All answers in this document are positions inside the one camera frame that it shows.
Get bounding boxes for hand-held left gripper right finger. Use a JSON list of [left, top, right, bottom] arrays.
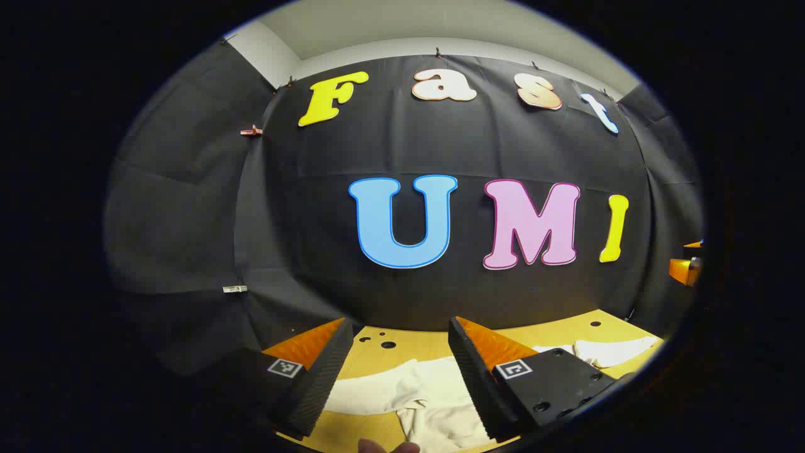
[[448, 316, 623, 443]]

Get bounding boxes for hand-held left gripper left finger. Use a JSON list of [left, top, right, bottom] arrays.
[[214, 318, 355, 440]]

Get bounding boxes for cream white sweater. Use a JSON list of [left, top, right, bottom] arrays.
[[324, 337, 659, 451]]

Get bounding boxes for black backdrop cloth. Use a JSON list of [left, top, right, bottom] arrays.
[[104, 41, 705, 378]]

